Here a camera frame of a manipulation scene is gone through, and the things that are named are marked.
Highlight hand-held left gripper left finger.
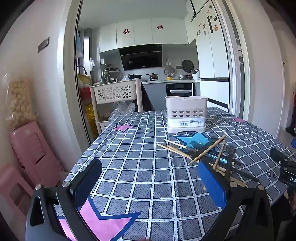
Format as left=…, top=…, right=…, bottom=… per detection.
left=25, top=159, right=102, bottom=241

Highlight yellow green plastic basin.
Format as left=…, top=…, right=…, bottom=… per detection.
left=77, top=74, right=92, bottom=88

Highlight grey checked star tablecloth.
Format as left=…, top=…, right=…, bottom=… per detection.
left=54, top=107, right=296, bottom=241

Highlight bag of white balls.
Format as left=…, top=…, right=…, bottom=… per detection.
left=6, top=77, right=37, bottom=130

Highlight grey base cabinet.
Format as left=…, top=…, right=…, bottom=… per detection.
left=142, top=82, right=166, bottom=112

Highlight black built-in oven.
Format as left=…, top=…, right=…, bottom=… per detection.
left=165, top=82, right=196, bottom=98

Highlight black range hood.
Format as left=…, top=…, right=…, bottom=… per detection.
left=119, top=44, right=163, bottom=71

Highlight yellow packet bag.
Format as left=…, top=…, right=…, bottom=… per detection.
left=85, top=103, right=99, bottom=139

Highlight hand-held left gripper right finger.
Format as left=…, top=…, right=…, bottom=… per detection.
left=198, top=160, right=274, bottom=241

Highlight beige plastic storage cart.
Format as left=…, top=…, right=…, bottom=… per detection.
left=90, top=79, right=144, bottom=139

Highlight clear plastic bags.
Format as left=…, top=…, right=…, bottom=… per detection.
left=109, top=101, right=136, bottom=121

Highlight pale plastic utensil holder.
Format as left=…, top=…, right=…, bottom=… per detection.
left=165, top=95, right=207, bottom=134

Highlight pink plastic stool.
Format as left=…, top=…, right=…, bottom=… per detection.
left=0, top=164, right=35, bottom=217
left=9, top=121, right=65, bottom=187

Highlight round black hanging pan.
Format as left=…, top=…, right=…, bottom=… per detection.
left=181, top=60, right=194, bottom=71

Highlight grey wall switch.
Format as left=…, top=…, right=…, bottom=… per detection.
left=38, top=37, right=50, bottom=53

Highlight white kitchen countertop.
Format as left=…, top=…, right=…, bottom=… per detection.
left=142, top=79, right=200, bottom=83

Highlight white refrigerator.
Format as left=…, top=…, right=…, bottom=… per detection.
left=186, top=0, right=230, bottom=109

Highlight white upper kitchen cabinets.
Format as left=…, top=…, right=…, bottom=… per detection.
left=99, top=17, right=190, bottom=53

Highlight bunch of wooden chopsticks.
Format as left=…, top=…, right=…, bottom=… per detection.
left=157, top=134, right=247, bottom=192

